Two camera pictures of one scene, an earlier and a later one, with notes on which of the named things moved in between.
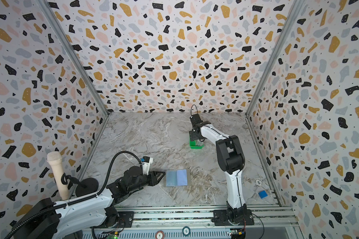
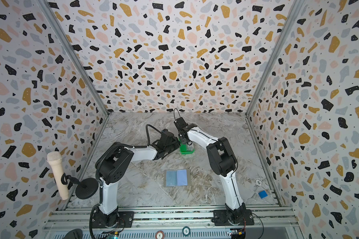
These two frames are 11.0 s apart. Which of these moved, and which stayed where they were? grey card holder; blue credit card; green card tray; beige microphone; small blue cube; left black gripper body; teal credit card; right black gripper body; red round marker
Moved: right black gripper body; left black gripper body; green card tray
Stayed: teal credit card; small blue cube; red round marker; grey card holder; blue credit card; beige microphone
